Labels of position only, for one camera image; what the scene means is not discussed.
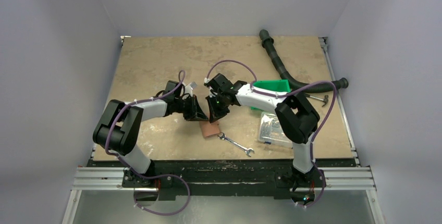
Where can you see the small hammer black handle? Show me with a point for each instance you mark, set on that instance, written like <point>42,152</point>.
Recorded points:
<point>324,99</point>

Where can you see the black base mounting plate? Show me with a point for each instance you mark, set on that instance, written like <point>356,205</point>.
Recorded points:
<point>247,177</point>

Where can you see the brown leather card holder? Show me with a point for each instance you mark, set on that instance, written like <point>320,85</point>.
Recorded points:
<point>209,129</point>

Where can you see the clear plastic screw box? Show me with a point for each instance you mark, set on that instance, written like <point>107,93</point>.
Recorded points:
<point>270,131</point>

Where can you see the silver open-end wrench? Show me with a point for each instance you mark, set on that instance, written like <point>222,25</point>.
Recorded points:
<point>247,151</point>

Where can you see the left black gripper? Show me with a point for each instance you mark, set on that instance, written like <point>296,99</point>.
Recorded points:
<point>195,114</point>

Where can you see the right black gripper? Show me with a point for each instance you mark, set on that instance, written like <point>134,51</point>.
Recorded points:
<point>217,103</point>

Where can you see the green plastic bin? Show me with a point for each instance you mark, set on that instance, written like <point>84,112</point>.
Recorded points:
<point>273,85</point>

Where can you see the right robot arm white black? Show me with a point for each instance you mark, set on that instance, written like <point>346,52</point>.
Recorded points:
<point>297,118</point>

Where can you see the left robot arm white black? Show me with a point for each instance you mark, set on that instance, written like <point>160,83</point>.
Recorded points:
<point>118,128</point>

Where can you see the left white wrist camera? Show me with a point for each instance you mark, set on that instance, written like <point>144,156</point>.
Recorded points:
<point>189,88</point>

